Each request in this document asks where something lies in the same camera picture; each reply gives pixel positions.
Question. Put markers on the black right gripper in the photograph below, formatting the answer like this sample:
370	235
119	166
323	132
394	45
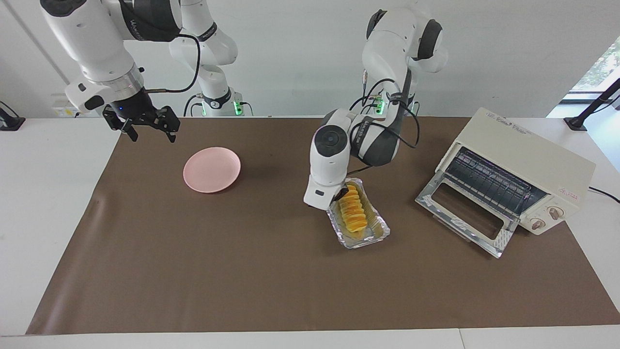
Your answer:
135	106

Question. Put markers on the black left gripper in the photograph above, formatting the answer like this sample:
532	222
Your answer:
342	194

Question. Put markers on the yellow sliced bread loaf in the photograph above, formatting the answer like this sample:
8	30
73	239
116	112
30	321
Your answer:
353	213

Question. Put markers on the aluminium foil tray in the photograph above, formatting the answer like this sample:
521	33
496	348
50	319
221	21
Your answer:
375	228

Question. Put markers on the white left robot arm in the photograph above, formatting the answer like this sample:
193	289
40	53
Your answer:
329	165

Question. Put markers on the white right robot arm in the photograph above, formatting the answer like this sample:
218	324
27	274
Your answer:
87	39

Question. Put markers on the metal oven rack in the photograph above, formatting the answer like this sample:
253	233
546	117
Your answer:
484	177

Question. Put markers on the glass oven door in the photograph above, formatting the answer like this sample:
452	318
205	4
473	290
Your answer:
503	237

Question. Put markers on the cream toaster oven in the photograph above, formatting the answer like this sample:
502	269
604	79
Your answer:
533	150

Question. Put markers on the beige oven knob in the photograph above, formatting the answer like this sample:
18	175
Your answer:
537	224
555	212

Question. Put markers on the pink round plate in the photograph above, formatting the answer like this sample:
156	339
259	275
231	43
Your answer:
211	169

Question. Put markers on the brown table mat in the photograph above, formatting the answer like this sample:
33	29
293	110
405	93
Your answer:
315	281

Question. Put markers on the black table clamp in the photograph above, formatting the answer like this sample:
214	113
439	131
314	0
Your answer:
9	123

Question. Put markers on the black stand with clamp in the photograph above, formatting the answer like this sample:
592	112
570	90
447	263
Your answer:
576	123

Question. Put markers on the white wall power outlet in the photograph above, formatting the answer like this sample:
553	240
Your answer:
60	112

